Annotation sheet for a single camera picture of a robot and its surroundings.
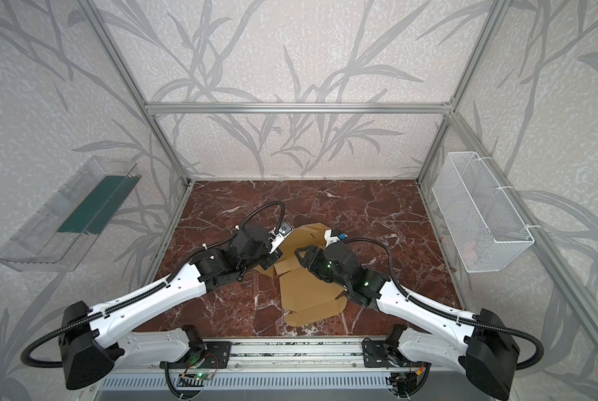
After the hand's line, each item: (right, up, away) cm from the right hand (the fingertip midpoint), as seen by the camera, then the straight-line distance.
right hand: (297, 247), depth 74 cm
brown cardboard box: (0, -18, +11) cm, 21 cm away
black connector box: (+31, -38, -3) cm, 50 cm away
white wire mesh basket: (+48, +7, -12) cm, 50 cm away
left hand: (-5, +4, +2) cm, 7 cm away
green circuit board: (-30, -38, -2) cm, 49 cm away
